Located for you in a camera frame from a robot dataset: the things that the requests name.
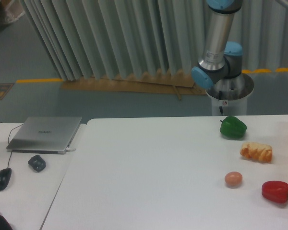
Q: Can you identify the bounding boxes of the brown egg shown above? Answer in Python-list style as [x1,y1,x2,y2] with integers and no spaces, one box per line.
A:
[224,172,243,186]

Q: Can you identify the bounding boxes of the black mouse cable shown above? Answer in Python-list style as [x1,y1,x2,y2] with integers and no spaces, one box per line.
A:
[0,121,24,170]

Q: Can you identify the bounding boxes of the small black controller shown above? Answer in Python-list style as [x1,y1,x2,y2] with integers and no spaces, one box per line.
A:
[28,155,46,173]

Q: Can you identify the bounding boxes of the brown cardboard sheet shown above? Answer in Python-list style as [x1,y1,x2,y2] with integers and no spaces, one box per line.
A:
[60,69,206,100]

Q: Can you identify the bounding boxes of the grey pleated curtain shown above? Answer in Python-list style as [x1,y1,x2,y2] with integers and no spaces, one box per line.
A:
[22,0,288,80]

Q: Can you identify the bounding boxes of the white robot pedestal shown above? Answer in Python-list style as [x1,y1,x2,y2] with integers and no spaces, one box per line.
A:
[206,73,254,116]

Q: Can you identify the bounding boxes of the red bell pepper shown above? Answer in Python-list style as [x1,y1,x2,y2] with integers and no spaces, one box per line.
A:
[262,181,288,204]

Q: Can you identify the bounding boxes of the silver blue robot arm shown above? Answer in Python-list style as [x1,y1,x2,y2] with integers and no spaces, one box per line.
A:
[191,0,288,89]

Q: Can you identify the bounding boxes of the bread loaf piece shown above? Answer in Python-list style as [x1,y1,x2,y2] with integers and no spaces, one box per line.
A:
[240,142,273,162]

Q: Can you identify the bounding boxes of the green bell pepper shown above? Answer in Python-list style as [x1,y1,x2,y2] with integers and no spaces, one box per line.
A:
[219,116,247,139]

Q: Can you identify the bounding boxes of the silver laptop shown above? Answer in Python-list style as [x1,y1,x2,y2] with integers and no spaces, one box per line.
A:
[7,116,82,154]

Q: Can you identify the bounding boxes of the black computer mouse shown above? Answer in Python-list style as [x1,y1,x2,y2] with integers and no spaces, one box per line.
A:
[0,168,12,191]

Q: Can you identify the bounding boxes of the white usb plug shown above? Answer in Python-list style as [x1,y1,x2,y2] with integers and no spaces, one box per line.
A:
[66,148,76,152]

